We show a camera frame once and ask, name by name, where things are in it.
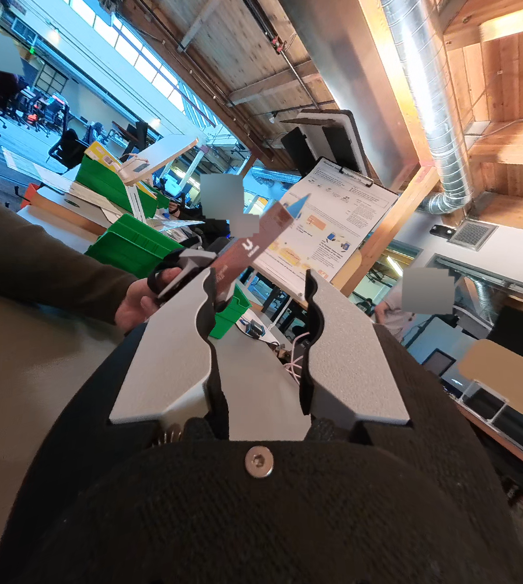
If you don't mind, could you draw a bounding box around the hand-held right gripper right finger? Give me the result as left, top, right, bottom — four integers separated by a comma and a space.
297, 268, 411, 433

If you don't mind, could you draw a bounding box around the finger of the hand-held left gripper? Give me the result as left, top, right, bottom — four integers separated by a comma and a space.
156, 249, 219, 303

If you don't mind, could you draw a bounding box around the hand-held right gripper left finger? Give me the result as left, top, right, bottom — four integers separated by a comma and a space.
108, 266, 226, 426

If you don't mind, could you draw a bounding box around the brown box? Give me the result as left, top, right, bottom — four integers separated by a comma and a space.
210, 203, 297, 312

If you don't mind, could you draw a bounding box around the person's left forearm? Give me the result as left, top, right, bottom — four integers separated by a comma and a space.
0, 188, 140, 325

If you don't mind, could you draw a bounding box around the person's left hand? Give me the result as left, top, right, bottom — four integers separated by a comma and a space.
114, 266, 184, 335

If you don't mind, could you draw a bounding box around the green plastic bin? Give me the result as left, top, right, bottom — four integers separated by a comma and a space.
209, 283, 252, 340
75, 154, 171, 221
85, 213, 199, 280

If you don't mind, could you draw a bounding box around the white desk lamp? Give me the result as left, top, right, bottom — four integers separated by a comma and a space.
119, 134, 199, 224

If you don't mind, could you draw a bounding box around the yellow plastic bin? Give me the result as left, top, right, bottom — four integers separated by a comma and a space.
83, 141, 123, 172

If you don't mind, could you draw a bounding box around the clipboard with instruction sheet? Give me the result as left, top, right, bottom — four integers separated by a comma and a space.
253, 157, 400, 298

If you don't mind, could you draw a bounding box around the black office chair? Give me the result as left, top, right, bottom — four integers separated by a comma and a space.
48, 128, 90, 175

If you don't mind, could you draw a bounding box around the black and white foam board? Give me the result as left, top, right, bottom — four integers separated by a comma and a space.
274, 109, 373, 179

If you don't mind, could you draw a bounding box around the pink cable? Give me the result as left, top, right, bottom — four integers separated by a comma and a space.
283, 334, 311, 385

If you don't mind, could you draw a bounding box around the metal wall vent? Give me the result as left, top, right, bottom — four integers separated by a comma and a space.
448, 218, 500, 252

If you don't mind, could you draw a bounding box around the silver ventilation duct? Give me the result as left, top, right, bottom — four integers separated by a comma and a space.
379, 0, 473, 216

